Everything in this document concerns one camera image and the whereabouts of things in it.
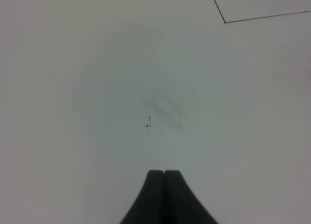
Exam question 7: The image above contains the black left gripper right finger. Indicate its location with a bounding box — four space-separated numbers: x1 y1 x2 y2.
164 170 218 224

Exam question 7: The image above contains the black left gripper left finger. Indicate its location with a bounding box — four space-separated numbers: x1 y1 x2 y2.
121 170 164 224

